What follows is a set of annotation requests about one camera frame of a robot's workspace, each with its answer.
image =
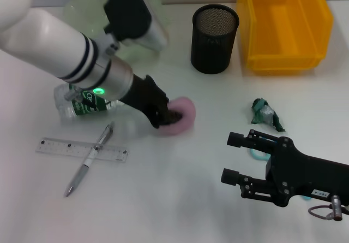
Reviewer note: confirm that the silver white pen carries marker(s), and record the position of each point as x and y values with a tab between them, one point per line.
81	170

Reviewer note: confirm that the green glass fruit plate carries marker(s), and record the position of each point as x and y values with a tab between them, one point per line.
81	11

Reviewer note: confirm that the clear water bottle green label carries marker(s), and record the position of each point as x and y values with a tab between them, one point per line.
81	107

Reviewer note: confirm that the yellow plastic storage bin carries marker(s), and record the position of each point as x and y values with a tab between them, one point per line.
283	54

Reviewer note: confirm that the clear plastic ruler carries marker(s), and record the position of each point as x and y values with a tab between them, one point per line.
60	147

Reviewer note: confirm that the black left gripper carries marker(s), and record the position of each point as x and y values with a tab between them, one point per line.
144	92

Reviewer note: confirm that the black mesh pen cup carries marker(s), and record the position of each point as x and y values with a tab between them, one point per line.
214	41

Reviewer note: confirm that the green plastic wrapper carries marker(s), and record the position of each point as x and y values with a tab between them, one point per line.
263	114

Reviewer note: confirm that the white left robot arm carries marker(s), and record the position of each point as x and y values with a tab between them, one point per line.
46	43

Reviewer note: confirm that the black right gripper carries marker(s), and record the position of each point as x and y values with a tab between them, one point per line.
300	172

